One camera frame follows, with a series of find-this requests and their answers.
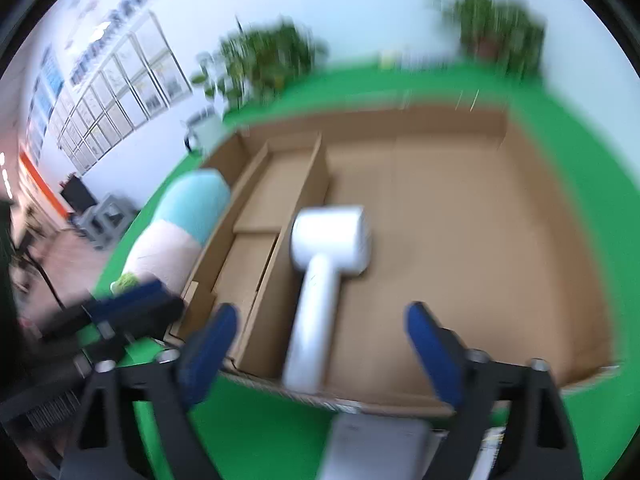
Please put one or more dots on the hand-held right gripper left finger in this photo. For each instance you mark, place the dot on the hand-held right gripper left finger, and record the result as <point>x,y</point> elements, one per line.
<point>210,350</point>

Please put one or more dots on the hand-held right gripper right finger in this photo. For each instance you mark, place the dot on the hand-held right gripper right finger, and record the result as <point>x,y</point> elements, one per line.
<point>435,355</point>

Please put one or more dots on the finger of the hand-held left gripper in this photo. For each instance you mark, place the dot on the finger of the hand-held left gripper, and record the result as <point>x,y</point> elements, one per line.
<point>132,297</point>

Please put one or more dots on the large cardboard box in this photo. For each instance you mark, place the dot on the large cardboard box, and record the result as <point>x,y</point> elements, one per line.
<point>450,240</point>

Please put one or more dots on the white hair dryer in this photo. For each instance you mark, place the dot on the white hair dryer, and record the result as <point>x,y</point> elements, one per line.
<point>320,280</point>

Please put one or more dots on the long brown cardboard box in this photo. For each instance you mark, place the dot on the long brown cardboard box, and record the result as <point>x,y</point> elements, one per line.
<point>267,195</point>

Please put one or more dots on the grey plastic stool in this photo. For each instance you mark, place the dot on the grey plastic stool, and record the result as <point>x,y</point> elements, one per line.
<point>92,230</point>
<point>117,215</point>

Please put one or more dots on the pastel pill-shaped plush toy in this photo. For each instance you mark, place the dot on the pastel pill-shaped plush toy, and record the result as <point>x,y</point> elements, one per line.
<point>175,230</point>

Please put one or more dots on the white green medicine box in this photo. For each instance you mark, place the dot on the white green medicine box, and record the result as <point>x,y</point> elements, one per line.
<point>492,452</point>

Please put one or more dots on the white rectangular plastic device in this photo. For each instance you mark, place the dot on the white rectangular plastic device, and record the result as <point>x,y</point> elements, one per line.
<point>375,452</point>

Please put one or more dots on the black cabinet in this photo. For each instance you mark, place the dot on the black cabinet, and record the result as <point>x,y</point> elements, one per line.
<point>77,195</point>

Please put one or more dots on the bushy potted plant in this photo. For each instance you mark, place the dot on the bushy potted plant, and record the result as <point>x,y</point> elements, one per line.
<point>270,55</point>

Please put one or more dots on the silver foil packets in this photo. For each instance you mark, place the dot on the silver foil packets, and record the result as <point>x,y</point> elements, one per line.
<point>405,60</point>

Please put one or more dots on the potted plant orange pot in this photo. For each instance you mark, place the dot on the potted plant orange pot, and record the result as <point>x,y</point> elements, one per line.
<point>495,25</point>

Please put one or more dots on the blue wall poster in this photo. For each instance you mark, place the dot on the blue wall poster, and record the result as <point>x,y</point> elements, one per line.
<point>34,117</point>
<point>52,72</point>

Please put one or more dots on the wall of framed certificates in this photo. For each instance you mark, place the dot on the wall of framed certificates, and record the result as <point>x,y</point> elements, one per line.
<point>125,85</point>

